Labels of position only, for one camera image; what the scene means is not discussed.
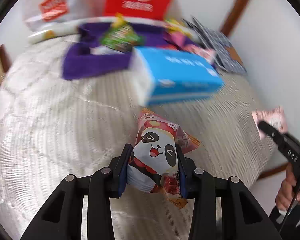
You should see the panda print snack packet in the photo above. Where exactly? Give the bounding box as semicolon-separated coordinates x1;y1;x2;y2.
127;108;200;209

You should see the green snack packet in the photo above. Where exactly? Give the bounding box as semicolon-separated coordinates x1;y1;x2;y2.
100;24;144;53

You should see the person's right hand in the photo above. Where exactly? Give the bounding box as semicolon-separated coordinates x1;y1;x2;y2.
275;163;300;211

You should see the blue tissue pack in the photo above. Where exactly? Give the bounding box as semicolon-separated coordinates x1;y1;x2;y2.
128;47;224;107

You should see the pink white small packet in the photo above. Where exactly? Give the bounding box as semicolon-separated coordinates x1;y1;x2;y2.
183;44;216;65

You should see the blue plaid folded cloth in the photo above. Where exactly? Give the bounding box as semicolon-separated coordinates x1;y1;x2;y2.
182;17;247;75

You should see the purple towel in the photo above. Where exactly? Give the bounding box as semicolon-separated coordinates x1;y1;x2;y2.
62;22;171;80

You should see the silver clear packet on towel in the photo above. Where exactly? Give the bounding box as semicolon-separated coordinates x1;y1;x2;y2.
90;46;123;55

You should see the pink yellow snack packet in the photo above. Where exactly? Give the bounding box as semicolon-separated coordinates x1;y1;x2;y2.
164;19;192;49

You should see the yellow triangular snack packet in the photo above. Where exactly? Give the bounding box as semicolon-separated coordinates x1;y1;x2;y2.
111;13;127;28

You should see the white plastic Miniso bag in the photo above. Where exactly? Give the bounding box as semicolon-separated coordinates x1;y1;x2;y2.
22;0;105;31

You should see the brown wooden door frame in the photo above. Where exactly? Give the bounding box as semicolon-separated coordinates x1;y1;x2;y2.
220;0;250;37

